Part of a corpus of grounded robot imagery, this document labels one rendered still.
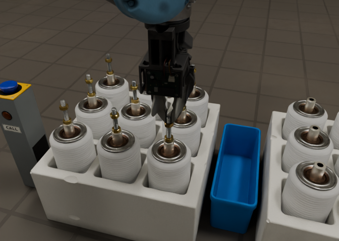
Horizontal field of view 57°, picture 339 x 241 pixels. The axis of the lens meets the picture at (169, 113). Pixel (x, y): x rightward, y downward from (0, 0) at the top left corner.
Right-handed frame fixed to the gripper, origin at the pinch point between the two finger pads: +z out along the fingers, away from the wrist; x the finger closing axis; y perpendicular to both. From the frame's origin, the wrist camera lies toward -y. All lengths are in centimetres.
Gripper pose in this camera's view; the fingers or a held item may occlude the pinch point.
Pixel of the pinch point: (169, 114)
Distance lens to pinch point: 61.3
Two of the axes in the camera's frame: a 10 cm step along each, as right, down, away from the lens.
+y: -2.0, 5.7, -7.9
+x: 9.8, 1.2, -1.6
